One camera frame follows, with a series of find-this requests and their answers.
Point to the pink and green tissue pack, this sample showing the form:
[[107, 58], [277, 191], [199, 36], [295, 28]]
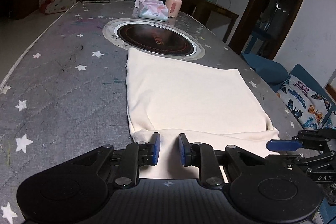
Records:
[[153, 12]]

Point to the grey star-print tablecloth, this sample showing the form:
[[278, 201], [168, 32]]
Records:
[[65, 87]]

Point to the flat dark device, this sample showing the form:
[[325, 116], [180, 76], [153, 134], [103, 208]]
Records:
[[94, 0]]

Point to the dark wooden desk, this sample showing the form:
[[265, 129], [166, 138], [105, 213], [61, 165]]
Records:
[[223, 12]]

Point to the large butterfly-print cushion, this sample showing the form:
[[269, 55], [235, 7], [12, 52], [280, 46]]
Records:
[[302, 100]]

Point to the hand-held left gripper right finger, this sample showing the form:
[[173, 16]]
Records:
[[182, 149]]

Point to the pink insulated bottle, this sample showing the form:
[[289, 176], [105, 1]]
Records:
[[173, 5]]

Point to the cream sweatshirt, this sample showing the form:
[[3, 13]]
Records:
[[183, 95]]

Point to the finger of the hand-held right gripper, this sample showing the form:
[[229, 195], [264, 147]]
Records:
[[282, 145], [302, 159]]

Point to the blue sofa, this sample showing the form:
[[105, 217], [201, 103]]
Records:
[[265, 67]]

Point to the dark wooden door frame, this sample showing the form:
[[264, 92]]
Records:
[[244, 11]]

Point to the round black induction cooktop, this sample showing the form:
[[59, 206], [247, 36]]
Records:
[[155, 39]]

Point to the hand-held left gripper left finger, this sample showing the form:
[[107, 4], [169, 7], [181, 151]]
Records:
[[156, 148]]

